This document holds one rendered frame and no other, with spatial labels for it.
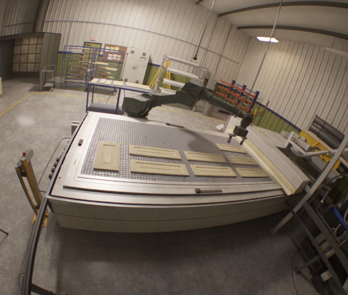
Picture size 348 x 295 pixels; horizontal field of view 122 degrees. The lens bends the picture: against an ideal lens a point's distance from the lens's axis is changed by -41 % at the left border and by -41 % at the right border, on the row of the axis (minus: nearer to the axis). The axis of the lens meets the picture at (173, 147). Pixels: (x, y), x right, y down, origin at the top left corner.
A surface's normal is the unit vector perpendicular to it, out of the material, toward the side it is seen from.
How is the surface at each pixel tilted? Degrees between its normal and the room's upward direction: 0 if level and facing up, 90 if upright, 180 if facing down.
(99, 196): 0
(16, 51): 90
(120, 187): 0
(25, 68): 90
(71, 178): 0
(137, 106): 90
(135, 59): 90
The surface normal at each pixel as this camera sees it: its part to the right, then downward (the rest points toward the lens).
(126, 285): 0.29, -0.82
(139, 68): 0.23, 0.55
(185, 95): -0.33, 0.39
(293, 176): -0.93, -0.11
